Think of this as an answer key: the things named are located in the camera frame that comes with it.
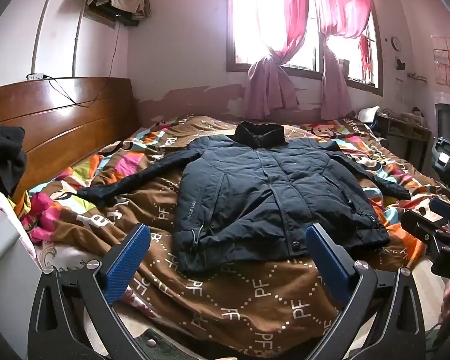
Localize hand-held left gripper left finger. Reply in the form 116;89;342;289
27;223;162;360

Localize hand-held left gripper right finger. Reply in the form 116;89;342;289
305;223;426;360

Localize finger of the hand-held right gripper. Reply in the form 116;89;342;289
428;197;450;223
400;209;450;250

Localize dark navy padded jacket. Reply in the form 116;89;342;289
77;121;412;274

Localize person's right forearm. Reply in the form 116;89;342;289
440;280;450;325

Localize black office chair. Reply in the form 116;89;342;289
431;103;450;182

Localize colourful printed bedspread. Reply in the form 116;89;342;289
7;114;450;360

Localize wooden desk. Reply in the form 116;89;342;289
377;112;433;170

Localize white pillow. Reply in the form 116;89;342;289
359;106;380;124

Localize grey flat panel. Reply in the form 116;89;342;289
0;210;42;360

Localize wooden headboard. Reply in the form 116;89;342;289
0;77;139;203

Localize black clothing pile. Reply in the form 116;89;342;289
0;120;28;197

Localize pink tied curtain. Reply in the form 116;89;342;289
309;0;373;120
244;0;312;120

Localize wooden framed window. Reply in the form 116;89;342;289
227;0;384;96

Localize black cable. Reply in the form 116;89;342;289
44;25;121;108

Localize white wall pipe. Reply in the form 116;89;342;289
71;10;85;77
31;0;66;76

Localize black wall shelf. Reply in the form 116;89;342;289
88;2;140;28

